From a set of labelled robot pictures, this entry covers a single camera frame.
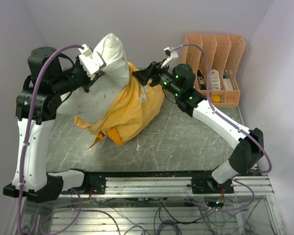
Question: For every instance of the yellow block in organizer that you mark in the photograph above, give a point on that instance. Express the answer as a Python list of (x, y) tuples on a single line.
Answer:
[(216, 99)]

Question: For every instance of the black item in organizer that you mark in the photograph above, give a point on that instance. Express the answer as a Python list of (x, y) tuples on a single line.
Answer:
[(202, 85)]

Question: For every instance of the aluminium mounting rail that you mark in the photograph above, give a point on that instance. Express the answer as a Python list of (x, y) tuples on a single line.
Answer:
[(116, 187)]

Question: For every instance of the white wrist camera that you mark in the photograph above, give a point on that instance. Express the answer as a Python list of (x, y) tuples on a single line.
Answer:
[(171, 54), (91, 61)]

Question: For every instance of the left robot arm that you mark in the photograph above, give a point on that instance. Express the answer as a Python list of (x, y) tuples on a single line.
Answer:
[(36, 108)]

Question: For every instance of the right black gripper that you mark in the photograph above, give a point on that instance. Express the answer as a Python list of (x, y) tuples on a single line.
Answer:
[(154, 70)]

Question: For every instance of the white tube in organizer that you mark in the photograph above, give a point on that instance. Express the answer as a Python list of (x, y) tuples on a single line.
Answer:
[(214, 78)]

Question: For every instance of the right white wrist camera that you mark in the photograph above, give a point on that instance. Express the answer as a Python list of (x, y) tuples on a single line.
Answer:
[(171, 54)]

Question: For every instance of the white box in organizer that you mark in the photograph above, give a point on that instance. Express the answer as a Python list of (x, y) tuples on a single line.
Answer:
[(227, 84)]

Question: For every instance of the orange Mickey Mouse pillowcase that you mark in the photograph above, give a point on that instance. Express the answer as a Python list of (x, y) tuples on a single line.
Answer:
[(132, 110)]

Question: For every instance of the peach plastic file organizer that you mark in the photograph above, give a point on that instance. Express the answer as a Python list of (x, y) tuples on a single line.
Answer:
[(224, 54)]

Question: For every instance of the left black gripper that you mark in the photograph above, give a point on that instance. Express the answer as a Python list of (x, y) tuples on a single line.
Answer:
[(89, 82)]

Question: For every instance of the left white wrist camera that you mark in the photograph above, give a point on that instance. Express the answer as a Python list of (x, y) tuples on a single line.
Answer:
[(91, 61)]

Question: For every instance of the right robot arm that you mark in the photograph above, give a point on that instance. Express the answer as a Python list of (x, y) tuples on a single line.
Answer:
[(248, 145)]

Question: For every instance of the white pillow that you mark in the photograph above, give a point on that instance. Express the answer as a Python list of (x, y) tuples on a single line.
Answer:
[(93, 105)]

